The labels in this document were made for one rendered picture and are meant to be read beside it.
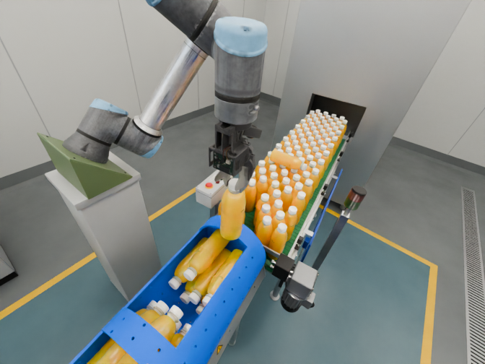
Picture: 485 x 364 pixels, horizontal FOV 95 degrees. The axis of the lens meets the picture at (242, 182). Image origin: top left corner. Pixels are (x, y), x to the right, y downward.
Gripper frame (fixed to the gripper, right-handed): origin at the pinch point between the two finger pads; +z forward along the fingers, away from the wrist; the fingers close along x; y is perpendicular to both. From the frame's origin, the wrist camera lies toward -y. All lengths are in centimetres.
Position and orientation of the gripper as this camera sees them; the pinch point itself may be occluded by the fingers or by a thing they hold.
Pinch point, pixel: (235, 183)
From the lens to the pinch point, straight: 61.9
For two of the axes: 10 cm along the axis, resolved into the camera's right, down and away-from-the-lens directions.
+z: -0.8, 7.7, 6.3
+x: 8.6, 3.8, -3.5
